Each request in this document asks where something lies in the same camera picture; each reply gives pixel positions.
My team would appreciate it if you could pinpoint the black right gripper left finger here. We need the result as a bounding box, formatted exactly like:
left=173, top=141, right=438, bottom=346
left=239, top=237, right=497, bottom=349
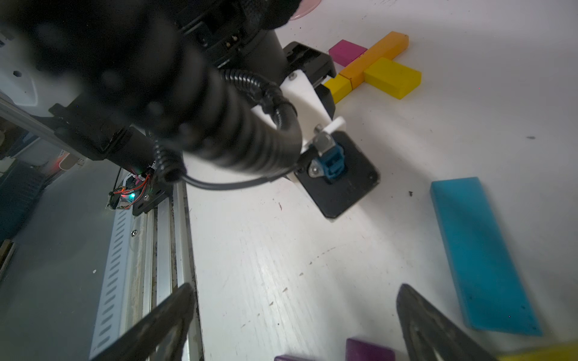
left=94, top=283, right=195, bottom=360

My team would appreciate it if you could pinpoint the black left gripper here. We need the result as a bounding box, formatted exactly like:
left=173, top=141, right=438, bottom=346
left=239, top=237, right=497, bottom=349
left=283, top=42, right=337, bottom=119

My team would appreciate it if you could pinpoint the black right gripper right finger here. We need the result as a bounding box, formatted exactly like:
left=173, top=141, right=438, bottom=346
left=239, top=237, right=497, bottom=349
left=396, top=284, right=496, bottom=361

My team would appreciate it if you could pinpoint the magenta block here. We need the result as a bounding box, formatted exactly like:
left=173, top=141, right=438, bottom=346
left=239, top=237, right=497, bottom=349
left=328, top=39, right=367, bottom=67

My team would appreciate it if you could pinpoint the purple block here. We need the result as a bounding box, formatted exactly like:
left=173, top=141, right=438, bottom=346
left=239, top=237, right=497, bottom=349
left=346, top=338, right=396, bottom=361
left=274, top=355, right=311, bottom=361

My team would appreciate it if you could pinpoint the teal long block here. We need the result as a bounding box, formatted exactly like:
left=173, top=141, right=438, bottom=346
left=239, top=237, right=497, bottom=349
left=430, top=177, right=543, bottom=336

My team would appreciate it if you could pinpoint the orange-yellow long block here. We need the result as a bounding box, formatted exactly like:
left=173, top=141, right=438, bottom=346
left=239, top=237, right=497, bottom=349
left=339, top=32, right=409, bottom=90

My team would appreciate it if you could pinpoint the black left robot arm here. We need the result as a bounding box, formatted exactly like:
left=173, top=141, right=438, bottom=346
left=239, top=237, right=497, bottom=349
left=1, top=1, right=335, bottom=175

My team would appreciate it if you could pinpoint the pink pen cup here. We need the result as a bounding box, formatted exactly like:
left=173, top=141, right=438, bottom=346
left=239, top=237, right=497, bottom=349
left=290, top=0, right=322, bottom=20

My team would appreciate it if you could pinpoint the yellow long block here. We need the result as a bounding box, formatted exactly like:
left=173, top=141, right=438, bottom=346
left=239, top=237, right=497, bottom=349
left=498, top=341, right=578, bottom=361

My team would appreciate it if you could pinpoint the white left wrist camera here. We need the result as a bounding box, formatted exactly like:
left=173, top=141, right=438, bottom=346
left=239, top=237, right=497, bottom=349
left=250, top=74, right=381, bottom=221

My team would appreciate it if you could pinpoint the aluminium front rail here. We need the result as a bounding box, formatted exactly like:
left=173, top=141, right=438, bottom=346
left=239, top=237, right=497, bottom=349
left=89, top=183, right=196, bottom=359

